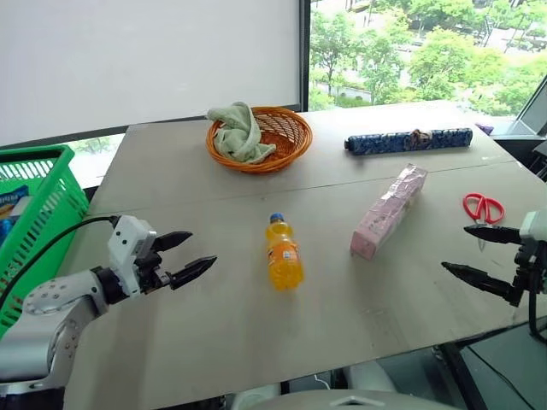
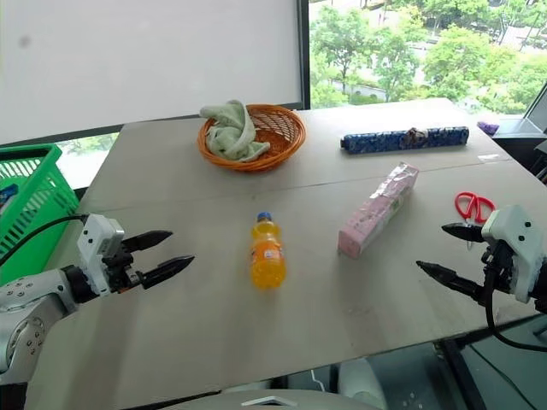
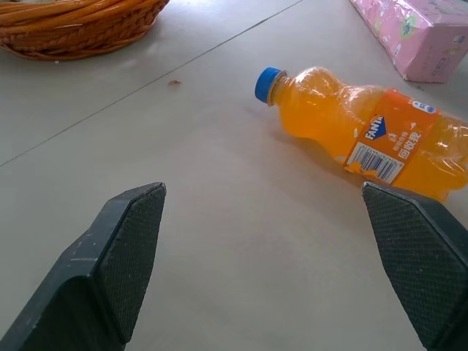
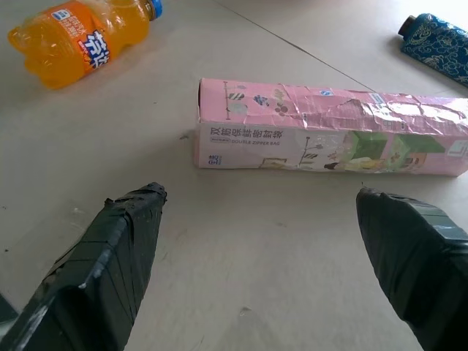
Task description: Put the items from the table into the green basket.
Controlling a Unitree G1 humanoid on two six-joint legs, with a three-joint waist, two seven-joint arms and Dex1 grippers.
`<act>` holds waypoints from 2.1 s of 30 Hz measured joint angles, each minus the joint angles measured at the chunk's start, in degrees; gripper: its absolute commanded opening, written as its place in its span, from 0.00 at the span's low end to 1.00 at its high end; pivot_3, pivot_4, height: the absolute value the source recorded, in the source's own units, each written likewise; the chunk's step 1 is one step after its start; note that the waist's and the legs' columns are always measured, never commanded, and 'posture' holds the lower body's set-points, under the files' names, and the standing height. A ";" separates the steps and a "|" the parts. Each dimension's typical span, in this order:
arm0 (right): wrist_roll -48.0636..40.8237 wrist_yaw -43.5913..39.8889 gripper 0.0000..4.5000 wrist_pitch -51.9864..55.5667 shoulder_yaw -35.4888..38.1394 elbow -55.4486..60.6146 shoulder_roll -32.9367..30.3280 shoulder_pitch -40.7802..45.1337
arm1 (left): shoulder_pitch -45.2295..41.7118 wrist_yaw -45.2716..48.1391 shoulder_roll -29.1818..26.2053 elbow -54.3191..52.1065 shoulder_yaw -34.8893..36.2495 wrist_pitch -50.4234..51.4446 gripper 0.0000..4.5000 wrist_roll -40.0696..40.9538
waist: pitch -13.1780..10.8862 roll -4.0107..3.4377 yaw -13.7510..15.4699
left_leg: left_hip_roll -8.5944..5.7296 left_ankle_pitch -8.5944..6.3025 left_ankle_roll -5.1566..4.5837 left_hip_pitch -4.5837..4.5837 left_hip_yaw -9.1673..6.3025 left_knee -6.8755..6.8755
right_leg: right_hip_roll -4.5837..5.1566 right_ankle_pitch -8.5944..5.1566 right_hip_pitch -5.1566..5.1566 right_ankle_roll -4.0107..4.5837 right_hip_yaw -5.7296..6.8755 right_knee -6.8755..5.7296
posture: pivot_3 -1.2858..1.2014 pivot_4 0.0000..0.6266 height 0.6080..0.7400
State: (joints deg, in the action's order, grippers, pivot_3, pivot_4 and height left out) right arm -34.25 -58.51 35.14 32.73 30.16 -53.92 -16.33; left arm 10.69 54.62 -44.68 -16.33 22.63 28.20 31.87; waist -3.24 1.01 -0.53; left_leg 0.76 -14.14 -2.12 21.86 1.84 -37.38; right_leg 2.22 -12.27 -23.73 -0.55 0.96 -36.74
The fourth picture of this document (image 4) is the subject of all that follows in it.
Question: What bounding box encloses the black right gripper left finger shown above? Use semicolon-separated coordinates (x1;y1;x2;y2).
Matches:
0;181;168;351

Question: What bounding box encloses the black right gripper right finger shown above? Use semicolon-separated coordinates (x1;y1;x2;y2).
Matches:
355;186;468;351

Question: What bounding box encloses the pink zipper bag box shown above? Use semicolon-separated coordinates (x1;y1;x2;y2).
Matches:
193;77;468;178

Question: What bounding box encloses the blue patterned folding umbrella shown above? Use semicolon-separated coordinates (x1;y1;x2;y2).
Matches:
397;12;468;88

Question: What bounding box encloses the orange soda bottle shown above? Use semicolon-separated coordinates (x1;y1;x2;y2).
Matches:
7;0;164;91

